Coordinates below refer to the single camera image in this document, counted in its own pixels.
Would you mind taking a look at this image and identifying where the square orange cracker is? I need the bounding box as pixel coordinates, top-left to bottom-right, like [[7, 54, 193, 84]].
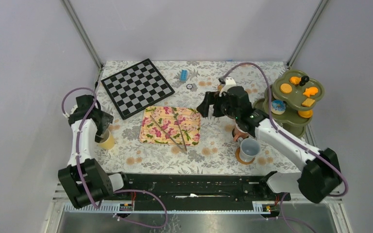
[[302, 98, 315, 107]]

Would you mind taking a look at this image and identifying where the black white checkerboard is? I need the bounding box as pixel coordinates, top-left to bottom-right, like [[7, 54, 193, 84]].
[[101, 59, 175, 119]]

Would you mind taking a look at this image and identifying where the green three-tier stand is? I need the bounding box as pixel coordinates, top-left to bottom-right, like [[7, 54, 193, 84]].
[[269, 69, 325, 138]]

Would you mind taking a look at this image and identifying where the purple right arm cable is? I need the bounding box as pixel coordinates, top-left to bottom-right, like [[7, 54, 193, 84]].
[[221, 62, 349, 233]]

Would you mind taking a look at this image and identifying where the blue toy brick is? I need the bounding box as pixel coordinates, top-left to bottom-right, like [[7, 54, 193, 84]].
[[179, 70, 188, 82]]

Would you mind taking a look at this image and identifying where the plain orange coaster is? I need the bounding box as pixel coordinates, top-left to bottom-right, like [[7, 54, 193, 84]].
[[235, 148, 255, 165]]

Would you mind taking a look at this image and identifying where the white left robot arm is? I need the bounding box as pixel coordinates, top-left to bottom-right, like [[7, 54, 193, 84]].
[[58, 95, 131, 209]]

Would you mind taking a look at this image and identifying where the cream yellow cup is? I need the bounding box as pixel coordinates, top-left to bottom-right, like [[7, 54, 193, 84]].
[[98, 130, 115, 150]]

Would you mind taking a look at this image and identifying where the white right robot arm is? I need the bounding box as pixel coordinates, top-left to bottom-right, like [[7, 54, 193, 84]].
[[196, 86, 342, 203]]

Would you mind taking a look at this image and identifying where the floral serving tray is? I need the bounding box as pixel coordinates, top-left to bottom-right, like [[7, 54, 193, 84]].
[[139, 106, 201, 146]]

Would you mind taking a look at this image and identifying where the blue donut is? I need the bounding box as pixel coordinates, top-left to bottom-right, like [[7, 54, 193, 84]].
[[271, 100, 286, 115]]

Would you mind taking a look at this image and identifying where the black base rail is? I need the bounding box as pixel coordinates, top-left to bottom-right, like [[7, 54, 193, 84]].
[[123, 172, 291, 211]]

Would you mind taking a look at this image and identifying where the orange fish cookie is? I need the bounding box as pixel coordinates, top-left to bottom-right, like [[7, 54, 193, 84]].
[[303, 86, 319, 98]]

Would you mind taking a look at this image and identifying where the round brown cookie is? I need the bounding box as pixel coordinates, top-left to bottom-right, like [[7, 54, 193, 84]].
[[280, 83, 292, 94]]

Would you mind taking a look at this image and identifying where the white mug with red handle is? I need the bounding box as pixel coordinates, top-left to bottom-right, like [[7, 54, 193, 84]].
[[233, 126, 250, 142]]

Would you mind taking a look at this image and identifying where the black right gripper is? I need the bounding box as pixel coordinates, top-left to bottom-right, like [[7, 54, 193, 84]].
[[197, 91, 240, 119]]

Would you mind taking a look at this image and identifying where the white mug front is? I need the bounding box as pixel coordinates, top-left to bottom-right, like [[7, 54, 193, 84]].
[[238, 137, 261, 161]]

